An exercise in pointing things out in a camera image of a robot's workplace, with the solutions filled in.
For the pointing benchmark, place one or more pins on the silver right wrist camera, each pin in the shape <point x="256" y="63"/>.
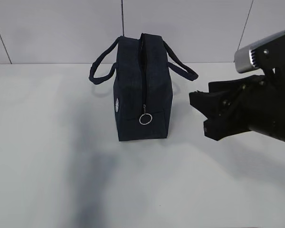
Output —
<point x="267" y="53"/>

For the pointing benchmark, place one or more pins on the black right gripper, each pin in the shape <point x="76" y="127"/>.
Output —
<point x="261" y="105"/>

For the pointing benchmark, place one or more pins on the dark navy fabric lunch bag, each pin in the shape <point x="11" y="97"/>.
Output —
<point x="142" y="86"/>

